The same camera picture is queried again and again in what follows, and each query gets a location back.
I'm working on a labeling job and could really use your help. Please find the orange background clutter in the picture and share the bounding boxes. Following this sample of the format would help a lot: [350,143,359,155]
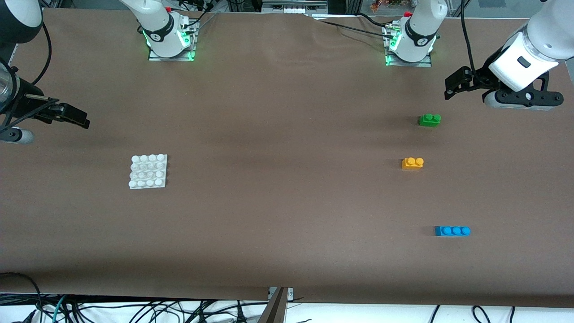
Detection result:
[370,0,406,13]

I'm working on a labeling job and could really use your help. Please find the white studded base plate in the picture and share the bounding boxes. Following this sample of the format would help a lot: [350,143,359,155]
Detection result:
[129,154,168,190]

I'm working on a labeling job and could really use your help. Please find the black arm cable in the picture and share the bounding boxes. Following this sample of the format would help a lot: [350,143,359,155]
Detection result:
[459,0,477,77]
[27,18,52,88]

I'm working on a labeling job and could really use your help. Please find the blue three-stud block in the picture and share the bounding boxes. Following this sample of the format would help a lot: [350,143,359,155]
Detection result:
[434,226,471,237]

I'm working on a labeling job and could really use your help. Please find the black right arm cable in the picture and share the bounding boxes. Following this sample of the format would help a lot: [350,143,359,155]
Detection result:
[27,18,52,88]

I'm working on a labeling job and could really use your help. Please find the brown table cover sheet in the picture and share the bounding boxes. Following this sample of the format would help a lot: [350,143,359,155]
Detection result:
[0,8,574,309]

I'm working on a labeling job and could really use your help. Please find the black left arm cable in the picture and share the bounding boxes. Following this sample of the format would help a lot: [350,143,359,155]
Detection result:
[459,0,477,77]

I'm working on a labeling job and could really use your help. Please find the tangled black cables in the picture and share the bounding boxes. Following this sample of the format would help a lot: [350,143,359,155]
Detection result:
[67,298,270,323]

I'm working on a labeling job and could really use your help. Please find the teal cable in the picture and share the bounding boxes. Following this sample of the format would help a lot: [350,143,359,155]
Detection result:
[52,295,68,323]

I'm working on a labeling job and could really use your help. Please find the aluminium frame rail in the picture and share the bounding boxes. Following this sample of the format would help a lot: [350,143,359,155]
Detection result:
[261,0,329,15]

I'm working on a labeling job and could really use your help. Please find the dark angled post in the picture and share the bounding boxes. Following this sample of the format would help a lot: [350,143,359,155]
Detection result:
[257,287,288,323]

